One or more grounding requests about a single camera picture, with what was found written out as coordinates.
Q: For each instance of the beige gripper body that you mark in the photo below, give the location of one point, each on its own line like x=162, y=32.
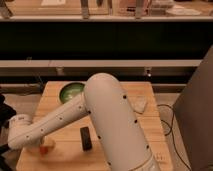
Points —
x=48, y=142

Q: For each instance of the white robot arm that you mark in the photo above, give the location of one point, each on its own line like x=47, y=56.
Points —
x=105, y=101

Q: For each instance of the green ceramic bowl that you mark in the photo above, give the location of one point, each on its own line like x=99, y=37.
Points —
x=69, y=91

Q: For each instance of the black rectangular remote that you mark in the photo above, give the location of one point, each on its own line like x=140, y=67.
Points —
x=85, y=138

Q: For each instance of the black office chair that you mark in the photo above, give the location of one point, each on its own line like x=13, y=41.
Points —
x=6, y=112

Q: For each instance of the crumpled white napkin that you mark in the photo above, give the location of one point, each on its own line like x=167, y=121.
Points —
x=139, y=104

